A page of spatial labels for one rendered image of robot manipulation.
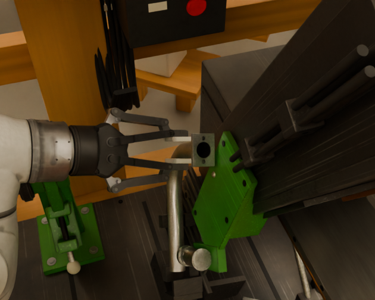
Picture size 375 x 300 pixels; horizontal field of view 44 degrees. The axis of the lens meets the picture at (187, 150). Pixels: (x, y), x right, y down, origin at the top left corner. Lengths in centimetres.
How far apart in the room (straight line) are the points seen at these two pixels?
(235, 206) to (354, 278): 22
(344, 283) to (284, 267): 28
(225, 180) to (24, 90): 233
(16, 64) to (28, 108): 184
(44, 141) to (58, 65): 30
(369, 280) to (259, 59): 46
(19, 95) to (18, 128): 231
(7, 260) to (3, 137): 16
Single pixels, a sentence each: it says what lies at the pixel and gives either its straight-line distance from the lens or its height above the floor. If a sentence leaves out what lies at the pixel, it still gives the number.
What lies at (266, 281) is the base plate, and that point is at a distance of 103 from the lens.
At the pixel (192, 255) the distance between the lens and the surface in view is 82.
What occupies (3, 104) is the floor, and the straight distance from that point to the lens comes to 293.
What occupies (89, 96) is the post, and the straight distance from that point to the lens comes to 98.
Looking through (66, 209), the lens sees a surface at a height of 105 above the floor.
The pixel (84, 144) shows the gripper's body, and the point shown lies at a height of 133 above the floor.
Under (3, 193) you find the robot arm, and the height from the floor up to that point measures 132.
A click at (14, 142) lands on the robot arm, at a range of 64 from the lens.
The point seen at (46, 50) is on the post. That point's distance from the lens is 90.
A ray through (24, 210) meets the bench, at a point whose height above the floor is 88.
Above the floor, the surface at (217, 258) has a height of 110.
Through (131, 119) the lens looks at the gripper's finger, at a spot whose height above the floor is 131.
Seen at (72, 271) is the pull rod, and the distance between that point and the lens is 100.
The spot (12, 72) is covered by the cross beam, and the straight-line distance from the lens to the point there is 103.
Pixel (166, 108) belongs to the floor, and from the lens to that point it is 271.
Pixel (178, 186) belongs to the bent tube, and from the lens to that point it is 89.
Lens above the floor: 180
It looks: 47 degrees down
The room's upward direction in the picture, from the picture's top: straight up
